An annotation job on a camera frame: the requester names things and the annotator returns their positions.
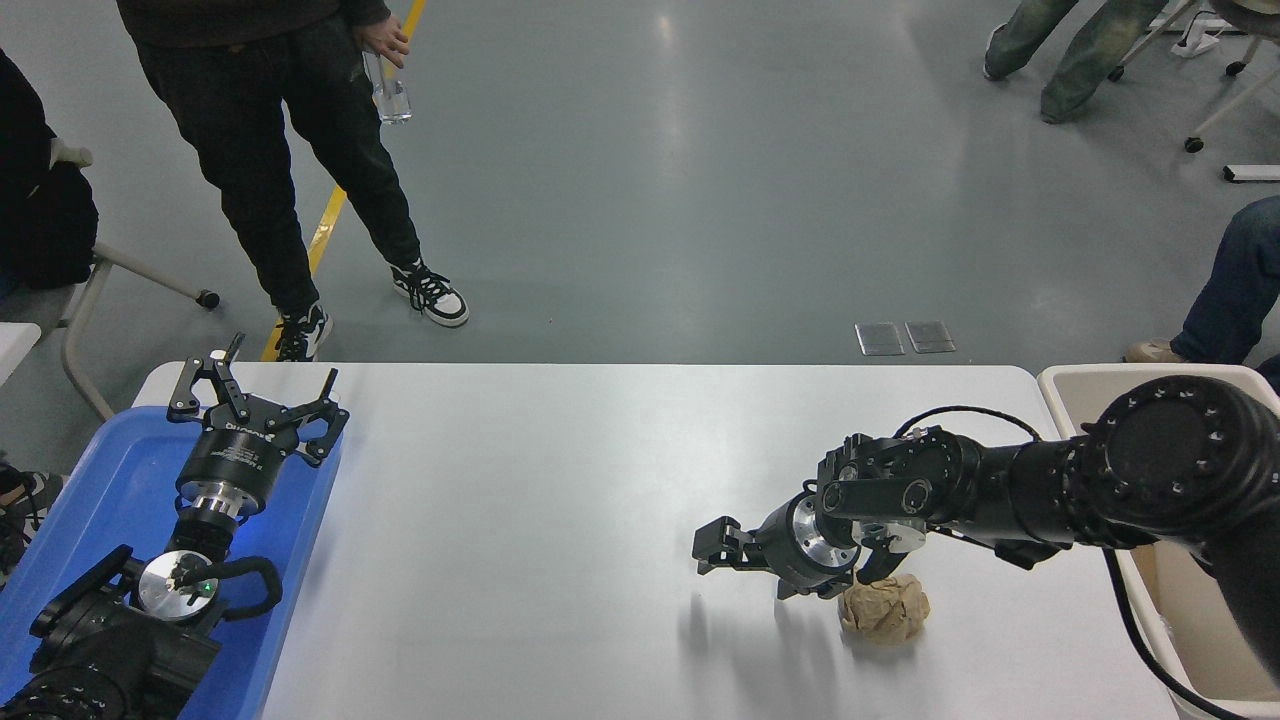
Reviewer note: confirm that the person's shoe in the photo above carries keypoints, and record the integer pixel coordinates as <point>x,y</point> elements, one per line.
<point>30,510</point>

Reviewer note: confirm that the tan paper ball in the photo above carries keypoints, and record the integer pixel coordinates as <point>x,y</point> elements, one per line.
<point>885,610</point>

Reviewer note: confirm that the seated person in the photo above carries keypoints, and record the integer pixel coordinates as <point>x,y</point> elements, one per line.
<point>40,210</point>

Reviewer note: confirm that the standing person's left hand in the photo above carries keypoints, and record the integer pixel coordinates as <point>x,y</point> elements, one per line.
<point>385,40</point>

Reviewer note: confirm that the large pale plastic bin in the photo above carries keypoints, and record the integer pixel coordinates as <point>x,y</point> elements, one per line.
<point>1075,395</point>

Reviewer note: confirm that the white power strip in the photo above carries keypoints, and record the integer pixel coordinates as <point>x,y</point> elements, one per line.
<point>1195,42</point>

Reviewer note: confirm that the person in faded trousers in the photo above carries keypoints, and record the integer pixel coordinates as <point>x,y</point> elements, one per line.
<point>1090,50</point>

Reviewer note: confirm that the standing person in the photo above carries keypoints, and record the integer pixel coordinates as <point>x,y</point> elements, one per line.
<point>250,120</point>

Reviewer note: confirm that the grey metal frame chair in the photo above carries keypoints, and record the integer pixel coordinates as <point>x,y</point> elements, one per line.
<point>130,270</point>

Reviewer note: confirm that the clear plastic bottle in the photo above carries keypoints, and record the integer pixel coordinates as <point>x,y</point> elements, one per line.
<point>392,100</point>

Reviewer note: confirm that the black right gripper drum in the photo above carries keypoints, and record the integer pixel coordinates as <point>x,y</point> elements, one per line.
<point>775,550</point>

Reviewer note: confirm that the blue plastic tray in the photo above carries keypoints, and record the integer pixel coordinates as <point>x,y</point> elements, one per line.
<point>110,480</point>

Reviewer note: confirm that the metal floor plate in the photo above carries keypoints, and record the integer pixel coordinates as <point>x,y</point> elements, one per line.
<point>930,336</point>
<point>880,338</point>

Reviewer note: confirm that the white side table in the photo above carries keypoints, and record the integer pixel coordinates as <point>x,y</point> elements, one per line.
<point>15,350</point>

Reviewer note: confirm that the white floor bar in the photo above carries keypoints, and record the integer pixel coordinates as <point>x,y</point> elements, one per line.
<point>1255,173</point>

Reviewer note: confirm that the person in blue jeans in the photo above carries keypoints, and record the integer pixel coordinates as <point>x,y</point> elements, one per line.
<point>1235,290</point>

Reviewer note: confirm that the white wheeled chair base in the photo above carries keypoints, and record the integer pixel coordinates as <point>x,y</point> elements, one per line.
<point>1235,100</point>

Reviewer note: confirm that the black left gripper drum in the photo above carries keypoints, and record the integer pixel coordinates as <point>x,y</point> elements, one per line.
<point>235,455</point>

